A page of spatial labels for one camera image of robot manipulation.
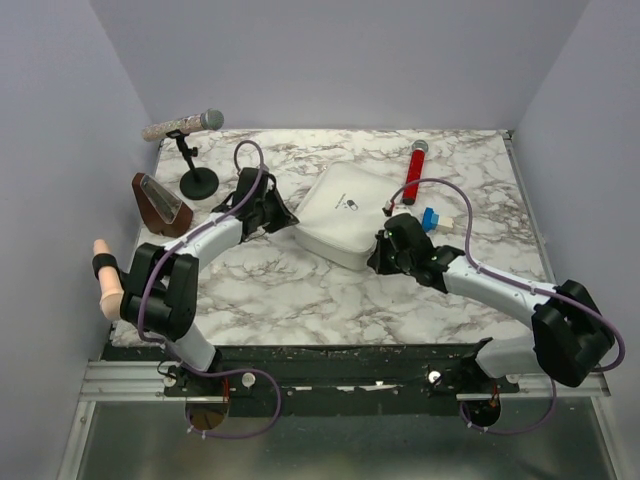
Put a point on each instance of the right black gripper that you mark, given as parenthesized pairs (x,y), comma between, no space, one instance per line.
(380,261)

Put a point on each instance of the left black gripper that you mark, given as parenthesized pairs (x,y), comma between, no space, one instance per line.
(282,218)

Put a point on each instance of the grey medicine kit box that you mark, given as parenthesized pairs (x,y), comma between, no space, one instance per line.
(341,214)

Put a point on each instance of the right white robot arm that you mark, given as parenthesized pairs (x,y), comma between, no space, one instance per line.
(567,338)

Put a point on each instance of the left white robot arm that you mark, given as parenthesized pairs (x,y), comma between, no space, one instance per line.
(160,290)

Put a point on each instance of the blue toy block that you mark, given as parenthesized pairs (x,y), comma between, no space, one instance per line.
(434,222)

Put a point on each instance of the red glitter microphone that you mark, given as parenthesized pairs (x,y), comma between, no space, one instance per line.
(419,150)

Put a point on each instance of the black microphone stand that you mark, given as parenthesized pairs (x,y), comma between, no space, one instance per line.
(197,183)

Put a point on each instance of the brown metronome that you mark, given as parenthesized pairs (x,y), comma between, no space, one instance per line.
(162,212)

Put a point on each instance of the pink toy microphone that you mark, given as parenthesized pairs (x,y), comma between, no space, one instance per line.
(108,275)

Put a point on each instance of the black mounting base rail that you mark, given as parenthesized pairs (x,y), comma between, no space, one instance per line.
(343,381)

